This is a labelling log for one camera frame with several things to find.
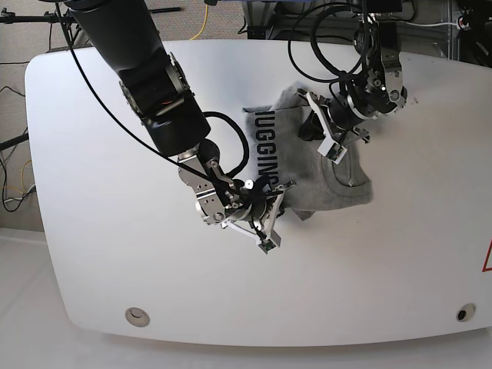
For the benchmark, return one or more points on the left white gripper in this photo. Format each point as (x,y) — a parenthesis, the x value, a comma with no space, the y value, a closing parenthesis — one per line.
(334,123)

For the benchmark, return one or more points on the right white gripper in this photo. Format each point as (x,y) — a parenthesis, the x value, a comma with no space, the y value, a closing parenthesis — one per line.
(257,216)

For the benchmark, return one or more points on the grey T-shirt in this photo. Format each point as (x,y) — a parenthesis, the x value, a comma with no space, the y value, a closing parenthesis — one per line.
(277,152)

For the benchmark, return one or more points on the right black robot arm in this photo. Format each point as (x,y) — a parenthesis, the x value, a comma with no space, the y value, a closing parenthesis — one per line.
(157,91)

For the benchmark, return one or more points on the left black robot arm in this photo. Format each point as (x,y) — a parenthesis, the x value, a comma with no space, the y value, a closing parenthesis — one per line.
(371,88)

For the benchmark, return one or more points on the left table grommet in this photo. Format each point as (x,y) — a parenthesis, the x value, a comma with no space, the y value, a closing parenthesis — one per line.
(137,317)

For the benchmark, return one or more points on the table grommet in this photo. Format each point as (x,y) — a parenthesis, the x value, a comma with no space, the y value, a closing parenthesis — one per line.
(466,312)
(137,317)

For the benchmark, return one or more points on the right table grommet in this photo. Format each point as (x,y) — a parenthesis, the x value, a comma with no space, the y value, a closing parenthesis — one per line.
(466,312)

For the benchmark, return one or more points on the black tripod stand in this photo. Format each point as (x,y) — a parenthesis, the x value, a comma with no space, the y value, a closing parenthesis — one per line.
(50,18)

